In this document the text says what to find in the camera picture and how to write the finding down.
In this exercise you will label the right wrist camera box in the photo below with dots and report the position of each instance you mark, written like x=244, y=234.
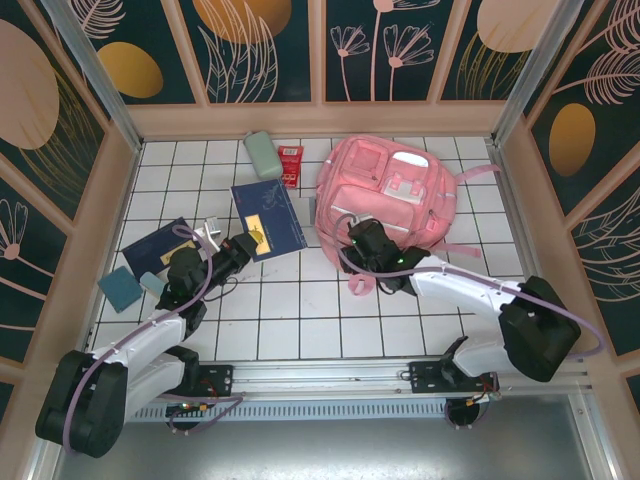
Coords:
x=361, y=219

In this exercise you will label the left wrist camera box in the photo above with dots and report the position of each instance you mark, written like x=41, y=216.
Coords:
x=212, y=231

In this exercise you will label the steel sheet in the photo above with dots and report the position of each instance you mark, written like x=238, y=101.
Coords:
x=320, y=450

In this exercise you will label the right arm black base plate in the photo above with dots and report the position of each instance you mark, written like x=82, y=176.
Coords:
x=425, y=375

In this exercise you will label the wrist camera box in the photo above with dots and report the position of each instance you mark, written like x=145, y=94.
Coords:
x=361, y=219
x=212, y=231

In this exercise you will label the green pencil case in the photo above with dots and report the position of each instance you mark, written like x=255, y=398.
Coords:
x=262, y=155

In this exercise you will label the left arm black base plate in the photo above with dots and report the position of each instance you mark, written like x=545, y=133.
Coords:
x=220, y=375

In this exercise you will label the aluminium corner post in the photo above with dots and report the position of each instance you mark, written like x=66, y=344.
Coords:
x=525, y=75
x=100, y=85

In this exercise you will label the aluminium side rail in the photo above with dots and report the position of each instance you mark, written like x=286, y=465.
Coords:
x=518, y=220

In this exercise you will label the thick navy book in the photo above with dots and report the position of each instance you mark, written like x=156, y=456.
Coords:
x=150, y=250

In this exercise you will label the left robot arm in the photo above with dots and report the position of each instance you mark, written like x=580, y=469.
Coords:
x=145, y=340

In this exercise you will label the thin navy notebook yellow label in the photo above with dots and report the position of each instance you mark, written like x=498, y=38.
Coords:
x=280, y=215

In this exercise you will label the pink backpack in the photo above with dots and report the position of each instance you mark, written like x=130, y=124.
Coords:
x=380, y=170

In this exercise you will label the aluminium front rail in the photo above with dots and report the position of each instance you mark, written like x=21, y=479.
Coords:
x=320, y=377

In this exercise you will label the red box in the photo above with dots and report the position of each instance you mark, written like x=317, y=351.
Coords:
x=292, y=165

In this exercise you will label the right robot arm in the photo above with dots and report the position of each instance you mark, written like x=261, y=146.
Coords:
x=460, y=290

